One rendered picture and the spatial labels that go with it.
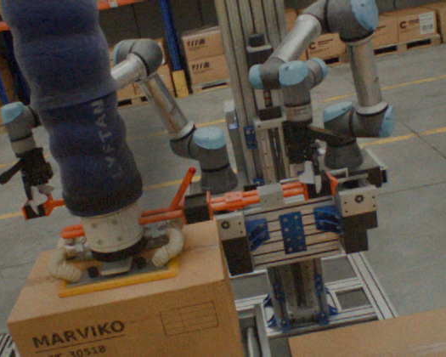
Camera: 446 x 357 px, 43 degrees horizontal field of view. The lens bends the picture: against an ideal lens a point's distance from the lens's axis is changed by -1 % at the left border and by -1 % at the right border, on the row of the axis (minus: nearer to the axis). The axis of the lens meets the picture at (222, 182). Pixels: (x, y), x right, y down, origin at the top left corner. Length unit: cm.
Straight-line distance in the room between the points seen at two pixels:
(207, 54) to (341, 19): 684
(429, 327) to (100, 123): 133
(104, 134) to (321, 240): 111
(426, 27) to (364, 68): 740
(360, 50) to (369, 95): 17
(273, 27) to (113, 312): 122
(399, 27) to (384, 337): 749
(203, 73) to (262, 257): 662
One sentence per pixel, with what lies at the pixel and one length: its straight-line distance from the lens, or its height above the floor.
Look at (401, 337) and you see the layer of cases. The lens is 211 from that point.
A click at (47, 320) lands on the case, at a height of 107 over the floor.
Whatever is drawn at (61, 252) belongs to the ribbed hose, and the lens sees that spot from 171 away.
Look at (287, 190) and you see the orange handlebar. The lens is 160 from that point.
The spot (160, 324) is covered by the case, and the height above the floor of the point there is 98.
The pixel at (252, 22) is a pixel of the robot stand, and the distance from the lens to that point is 222.
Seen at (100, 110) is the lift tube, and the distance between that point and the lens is 148.
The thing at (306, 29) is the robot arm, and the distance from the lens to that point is 187.
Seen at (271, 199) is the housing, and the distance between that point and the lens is 160.
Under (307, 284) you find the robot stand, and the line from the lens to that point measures 253.
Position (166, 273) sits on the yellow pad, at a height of 110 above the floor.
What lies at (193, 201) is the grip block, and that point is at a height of 123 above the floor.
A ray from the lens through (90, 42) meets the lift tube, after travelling 146.
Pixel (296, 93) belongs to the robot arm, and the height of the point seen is 149.
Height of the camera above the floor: 186
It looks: 22 degrees down
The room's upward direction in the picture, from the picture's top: 12 degrees counter-clockwise
